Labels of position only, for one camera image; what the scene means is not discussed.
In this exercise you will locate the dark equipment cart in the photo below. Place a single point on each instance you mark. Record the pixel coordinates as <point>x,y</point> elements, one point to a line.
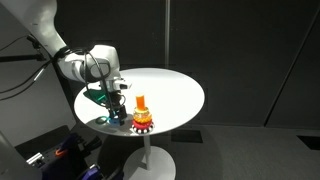
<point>66,156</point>

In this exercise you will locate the white table pedestal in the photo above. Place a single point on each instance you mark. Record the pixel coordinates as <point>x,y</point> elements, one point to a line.
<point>150,163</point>

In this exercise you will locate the teal camera mount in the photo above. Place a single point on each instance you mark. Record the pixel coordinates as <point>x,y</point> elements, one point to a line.
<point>96,95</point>

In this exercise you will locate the orange stacking peg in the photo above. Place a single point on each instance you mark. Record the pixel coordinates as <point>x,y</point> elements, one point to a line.
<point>140,101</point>

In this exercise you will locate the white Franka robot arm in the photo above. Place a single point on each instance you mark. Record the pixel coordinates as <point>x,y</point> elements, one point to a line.
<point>40,20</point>

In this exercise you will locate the black-white checkered stacker base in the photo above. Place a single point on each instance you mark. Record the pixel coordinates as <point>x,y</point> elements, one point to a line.
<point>143,131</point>

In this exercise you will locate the dark floor outlet plate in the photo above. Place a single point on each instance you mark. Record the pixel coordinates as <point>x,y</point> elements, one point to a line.
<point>186,136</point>

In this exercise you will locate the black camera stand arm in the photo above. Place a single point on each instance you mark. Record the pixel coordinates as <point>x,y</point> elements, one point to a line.
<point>20,58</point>

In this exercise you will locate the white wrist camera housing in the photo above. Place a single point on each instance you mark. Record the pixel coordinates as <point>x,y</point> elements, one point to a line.
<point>119,83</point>

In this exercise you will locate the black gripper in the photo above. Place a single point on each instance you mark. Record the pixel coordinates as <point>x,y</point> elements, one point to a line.
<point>114,99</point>

